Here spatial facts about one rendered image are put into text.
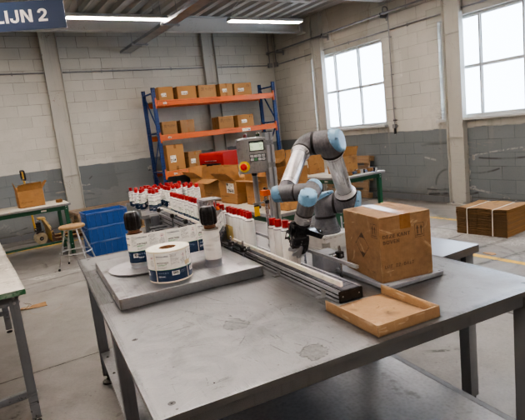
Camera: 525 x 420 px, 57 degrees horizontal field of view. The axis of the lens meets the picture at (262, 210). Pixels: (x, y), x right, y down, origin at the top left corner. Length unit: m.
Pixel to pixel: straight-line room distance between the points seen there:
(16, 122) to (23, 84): 0.69
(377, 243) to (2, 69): 8.67
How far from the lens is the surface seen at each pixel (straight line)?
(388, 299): 1.92
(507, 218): 6.16
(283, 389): 1.50
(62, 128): 9.93
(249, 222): 2.61
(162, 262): 2.24
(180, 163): 9.80
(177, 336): 1.80
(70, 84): 10.09
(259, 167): 2.62
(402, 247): 2.05
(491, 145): 8.00
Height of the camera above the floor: 1.51
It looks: 9 degrees down
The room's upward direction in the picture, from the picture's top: 6 degrees counter-clockwise
